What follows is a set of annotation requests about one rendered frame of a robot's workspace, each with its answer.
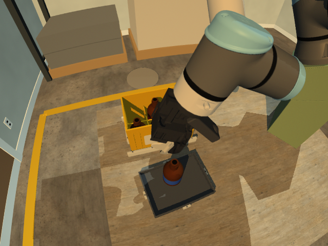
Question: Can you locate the yellow bottle crate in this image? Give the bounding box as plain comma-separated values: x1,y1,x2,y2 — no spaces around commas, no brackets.
120,87,174,151

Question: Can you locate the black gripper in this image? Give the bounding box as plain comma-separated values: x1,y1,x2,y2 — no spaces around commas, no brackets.
150,88,203,154

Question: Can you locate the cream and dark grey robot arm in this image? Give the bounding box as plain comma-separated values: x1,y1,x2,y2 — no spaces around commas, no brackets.
174,0,328,142

